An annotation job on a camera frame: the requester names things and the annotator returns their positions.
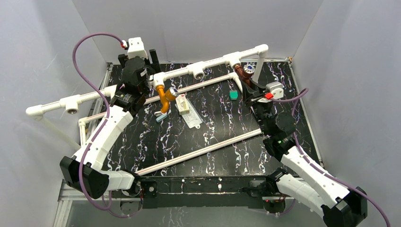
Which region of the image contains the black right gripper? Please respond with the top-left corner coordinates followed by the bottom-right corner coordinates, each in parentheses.
top-left (240, 78), bottom-right (272, 135)

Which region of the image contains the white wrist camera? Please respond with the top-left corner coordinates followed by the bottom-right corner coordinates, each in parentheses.
top-left (122, 37), bottom-right (149, 59)
top-left (264, 81), bottom-right (284, 100)

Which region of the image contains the aluminium rail frame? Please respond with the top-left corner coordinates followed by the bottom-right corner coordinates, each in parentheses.
top-left (53, 177), bottom-right (352, 227)

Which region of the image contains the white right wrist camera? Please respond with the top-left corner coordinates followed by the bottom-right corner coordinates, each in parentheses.
top-left (264, 81), bottom-right (284, 100)

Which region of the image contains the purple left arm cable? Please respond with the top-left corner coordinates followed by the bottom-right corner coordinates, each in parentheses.
top-left (72, 33), bottom-right (139, 219)

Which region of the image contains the small cardboard box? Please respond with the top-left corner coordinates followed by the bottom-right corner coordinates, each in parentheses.
top-left (175, 94), bottom-right (190, 115)

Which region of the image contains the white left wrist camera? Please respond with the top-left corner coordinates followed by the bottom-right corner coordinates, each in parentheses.
top-left (122, 37), bottom-right (149, 59)

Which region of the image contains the white PVC pipe frame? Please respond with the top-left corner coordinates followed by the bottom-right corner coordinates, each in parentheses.
top-left (26, 44), bottom-right (269, 170)

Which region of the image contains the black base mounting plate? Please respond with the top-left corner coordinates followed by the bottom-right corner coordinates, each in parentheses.
top-left (120, 175), bottom-right (287, 214)

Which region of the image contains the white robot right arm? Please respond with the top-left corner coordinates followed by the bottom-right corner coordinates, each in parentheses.
top-left (241, 79), bottom-right (368, 227)

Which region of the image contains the clear plastic bag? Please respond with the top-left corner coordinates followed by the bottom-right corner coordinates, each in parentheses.
top-left (181, 100), bottom-right (203, 129)

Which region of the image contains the light blue tape roll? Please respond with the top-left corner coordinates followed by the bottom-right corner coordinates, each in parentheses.
top-left (156, 113), bottom-right (168, 122)

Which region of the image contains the brown water faucet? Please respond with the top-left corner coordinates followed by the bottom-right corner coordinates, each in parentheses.
top-left (234, 64), bottom-right (255, 87)

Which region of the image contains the orange water faucet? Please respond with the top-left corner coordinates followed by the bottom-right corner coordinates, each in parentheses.
top-left (155, 85), bottom-right (179, 114)

